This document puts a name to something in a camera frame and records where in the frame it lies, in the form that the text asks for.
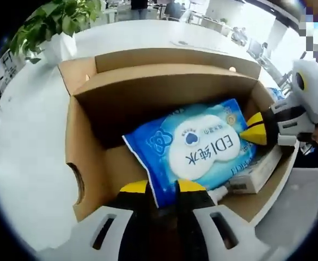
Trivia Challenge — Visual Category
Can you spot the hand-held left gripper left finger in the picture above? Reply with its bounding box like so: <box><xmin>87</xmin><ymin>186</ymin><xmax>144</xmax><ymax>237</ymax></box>
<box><xmin>76</xmin><ymin>179</ymin><xmax>150</xmax><ymax>261</ymax></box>

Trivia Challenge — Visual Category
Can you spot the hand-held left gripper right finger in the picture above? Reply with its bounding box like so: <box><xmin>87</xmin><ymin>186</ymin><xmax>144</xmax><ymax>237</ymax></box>
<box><xmin>175</xmin><ymin>178</ymin><xmax>274</xmax><ymax>261</ymax></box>

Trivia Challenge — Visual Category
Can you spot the small silver white carton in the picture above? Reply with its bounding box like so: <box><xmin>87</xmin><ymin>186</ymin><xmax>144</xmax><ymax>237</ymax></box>
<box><xmin>224</xmin><ymin>146</ymin><xmax>284</xmax><ymax>194</ymax></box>

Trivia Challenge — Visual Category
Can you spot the brown cardboard shoe box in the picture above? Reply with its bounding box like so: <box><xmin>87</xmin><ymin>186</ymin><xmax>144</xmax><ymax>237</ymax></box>
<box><xmin>57</xmin><ymin>48</ymin><xmax>301</xmax><ymax>226</ymax></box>

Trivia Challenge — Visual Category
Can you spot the blue wet wipes soft pack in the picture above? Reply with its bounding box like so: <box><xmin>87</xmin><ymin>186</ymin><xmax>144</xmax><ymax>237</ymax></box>
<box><xmin>121</xmin><ymin>98</ymin><xmax>258</xmax><ymax>209</ymax></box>

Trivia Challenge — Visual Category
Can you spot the blue floral soft pack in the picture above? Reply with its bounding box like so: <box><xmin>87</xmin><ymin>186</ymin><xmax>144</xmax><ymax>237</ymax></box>
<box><xmin>265</xmin><ymin>86</ymin><xmax>285</xmax><ymax>101</ymax></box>

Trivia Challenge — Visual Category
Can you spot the person's dark clothing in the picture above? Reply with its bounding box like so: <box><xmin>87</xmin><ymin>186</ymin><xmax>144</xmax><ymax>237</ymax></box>
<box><xmin>295</xmin><ymin>146</ymin><xmax>318</xmax><ymax>177</ymax></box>

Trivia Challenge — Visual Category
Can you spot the grey mesh office chair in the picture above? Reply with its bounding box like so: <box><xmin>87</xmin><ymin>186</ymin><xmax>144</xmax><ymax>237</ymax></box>
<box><xmin>254</xmin><ymin>167</ymin><xmax>318</xmax><ymax>261</ymax></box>

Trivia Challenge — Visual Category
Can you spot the green potted plant white pot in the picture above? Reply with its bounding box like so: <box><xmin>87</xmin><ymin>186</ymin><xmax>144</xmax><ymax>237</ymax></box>
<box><xmin>10</xmin><ymin>0</ymin><xmax>102</xmax><ymax>65</ymax></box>

